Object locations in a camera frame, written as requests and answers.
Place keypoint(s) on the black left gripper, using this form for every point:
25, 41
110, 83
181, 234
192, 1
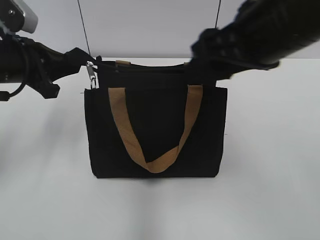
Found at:
40, 62

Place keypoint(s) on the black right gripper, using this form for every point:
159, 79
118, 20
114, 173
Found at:
207, 65

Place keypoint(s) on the silver zipper pull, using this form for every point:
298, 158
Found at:
91, 73

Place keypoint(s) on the black canvas tote bag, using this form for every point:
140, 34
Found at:
202, 153

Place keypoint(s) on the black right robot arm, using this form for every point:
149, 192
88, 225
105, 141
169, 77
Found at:
262, 33

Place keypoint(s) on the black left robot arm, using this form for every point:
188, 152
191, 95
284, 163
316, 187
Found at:
12, 66

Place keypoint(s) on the brown front bag handle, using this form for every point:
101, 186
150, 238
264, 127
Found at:
154, 124

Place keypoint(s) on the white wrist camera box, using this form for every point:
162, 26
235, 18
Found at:
15, 16

